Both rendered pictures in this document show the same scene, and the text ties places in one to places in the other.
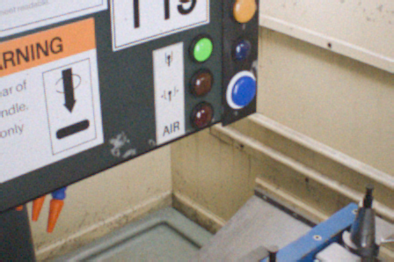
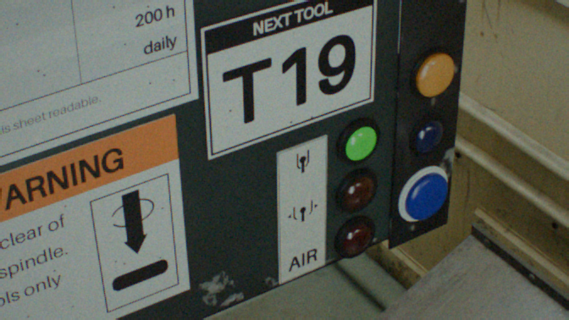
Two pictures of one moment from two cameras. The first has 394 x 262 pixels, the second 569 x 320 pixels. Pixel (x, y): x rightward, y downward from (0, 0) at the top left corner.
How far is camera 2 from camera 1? 0.12 m
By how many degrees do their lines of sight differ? 12
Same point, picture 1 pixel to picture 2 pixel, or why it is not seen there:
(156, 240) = (312, 287)
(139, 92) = (251, 213)
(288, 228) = (518, 296)
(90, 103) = (168, 237)
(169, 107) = (301, 230)
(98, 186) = not seen: hidden behind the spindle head
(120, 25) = (222, 120)
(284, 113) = (527, 116)
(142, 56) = (257, 162)
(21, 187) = not seen: outside the picture
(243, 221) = (449, 278)
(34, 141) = (78, 296)
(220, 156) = not seen: hidden behind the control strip
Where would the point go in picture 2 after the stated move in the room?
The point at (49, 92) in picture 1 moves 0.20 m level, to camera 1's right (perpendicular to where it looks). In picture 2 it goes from (102, 228) to (535, 267)
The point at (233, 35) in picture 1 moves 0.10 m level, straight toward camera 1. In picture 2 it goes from (414, 116) to (395, 228)
